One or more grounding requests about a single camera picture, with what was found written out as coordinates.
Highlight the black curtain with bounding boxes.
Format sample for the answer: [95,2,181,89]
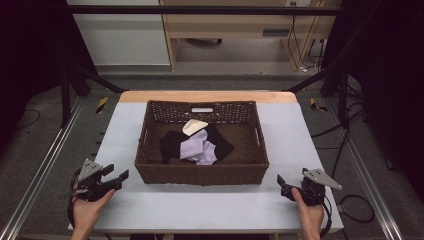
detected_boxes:
[322,0,424,196]
[0,0,98,151]

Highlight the person's left hand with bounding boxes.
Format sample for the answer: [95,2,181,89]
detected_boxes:
[71,187,117,235]

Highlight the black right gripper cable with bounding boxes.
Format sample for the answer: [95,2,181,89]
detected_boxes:
[319,194,334,239]

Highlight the black metal crossbar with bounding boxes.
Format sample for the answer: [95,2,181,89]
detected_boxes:
[65,4,345,16]

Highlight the brown wicker basket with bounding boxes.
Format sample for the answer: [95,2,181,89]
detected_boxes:
[134,99,270,186]

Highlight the aluminium floor rail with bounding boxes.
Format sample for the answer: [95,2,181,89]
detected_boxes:
[0,95,86,240]
[323,98,405,240]

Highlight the person's right hand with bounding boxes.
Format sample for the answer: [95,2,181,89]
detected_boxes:
[291,187,325,236]

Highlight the lavender cloth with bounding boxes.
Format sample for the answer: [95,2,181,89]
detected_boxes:
[179,129,218,166]

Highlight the black metal frame strut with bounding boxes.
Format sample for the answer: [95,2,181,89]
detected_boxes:
[282,61,350,130]
[59,62,127,128]

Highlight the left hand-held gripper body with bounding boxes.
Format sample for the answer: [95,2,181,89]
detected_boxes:
[75,158,117,203]

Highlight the cables under wooden desk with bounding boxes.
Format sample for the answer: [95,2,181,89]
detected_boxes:
[287,2,326,73]

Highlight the black floor cable bundle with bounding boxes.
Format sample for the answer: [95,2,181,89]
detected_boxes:
[311,83,368,181]

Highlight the black cloth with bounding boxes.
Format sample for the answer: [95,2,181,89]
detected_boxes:
[159,123,235,165]

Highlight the thin black floor cable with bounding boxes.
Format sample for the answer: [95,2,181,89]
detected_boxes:
[15,108,42,130]

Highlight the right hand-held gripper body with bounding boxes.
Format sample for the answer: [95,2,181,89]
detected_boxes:
[299,167,343,207]

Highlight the black looped floor cable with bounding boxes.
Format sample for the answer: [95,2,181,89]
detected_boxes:
[337,194,376,224]

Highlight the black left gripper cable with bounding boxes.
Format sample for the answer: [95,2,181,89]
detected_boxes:
[66,168,83,231]

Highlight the cream cloth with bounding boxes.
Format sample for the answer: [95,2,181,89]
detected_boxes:
[182,118,209,137]

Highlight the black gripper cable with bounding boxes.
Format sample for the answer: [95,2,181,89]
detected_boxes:
[66,168,83,231]
[319,194,334,239]

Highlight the white cabinet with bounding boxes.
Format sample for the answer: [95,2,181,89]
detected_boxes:
[65,0,171,67]

